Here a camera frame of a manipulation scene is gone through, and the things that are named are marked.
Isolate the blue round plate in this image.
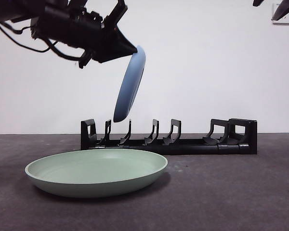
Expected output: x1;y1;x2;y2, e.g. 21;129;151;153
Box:
113;45;147;124

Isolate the thin black cable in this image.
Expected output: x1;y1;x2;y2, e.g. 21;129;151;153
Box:
0;19;53;53
49;41;85;61

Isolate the black plate rack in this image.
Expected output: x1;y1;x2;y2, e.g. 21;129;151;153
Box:
80;118;258;155

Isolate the white wall socket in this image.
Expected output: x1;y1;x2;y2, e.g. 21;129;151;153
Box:
271;2;289;25

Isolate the green round plate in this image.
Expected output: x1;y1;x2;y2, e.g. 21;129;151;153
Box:
25;148;169;199

